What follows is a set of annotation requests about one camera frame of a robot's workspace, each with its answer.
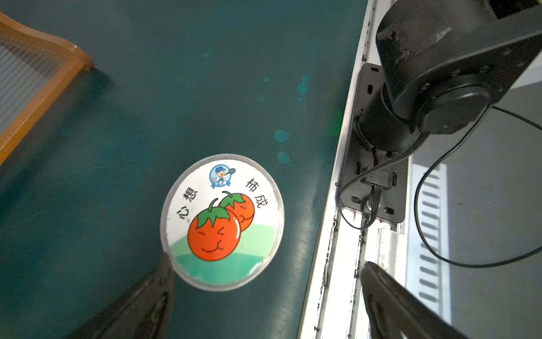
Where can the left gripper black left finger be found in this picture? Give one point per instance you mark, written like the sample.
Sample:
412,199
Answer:
143,311

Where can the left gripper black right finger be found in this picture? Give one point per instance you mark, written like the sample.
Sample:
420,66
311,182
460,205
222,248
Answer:
393,312

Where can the jar with tomato lid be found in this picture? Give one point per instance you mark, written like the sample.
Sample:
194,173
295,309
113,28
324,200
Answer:
222,222

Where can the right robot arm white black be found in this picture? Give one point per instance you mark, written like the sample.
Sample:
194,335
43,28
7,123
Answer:
444,63

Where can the wooden two-tier shelf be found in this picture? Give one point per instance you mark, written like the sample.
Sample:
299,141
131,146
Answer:
36,68

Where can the white slotted cable duct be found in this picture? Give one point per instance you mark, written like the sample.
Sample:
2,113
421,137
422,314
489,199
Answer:
427,277

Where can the aluminium front rail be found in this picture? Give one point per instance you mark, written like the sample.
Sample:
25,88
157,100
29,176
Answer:
334,306

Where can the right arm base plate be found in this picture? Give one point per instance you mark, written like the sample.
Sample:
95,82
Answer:
392,180

